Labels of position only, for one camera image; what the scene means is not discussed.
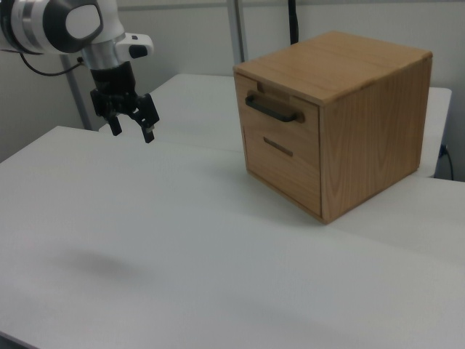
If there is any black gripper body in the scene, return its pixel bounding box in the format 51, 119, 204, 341
89, 61, 147, 119

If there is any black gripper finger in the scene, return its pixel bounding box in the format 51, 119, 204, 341
105, 111, 123, 137
129, 92, 161, 144

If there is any black metal drawer handle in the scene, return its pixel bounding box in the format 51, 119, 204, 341
244, 92, 306, 124

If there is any wooden drawer with handle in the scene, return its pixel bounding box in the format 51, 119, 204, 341
235, 72, 322, 158

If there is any wooden drawer cabinet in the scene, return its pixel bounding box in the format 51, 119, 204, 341
232, 30, 434, 225

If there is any grey metal frame post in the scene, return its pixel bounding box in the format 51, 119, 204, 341
226, 0, 250, 64
59, 54, 92, 131

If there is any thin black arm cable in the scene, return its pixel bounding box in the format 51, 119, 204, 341
19, 52, 86, 77

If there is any thick black hose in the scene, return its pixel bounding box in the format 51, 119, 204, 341
287, 0, 302, 46

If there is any black power cable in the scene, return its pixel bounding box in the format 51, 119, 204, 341
439, 144, 456, 180

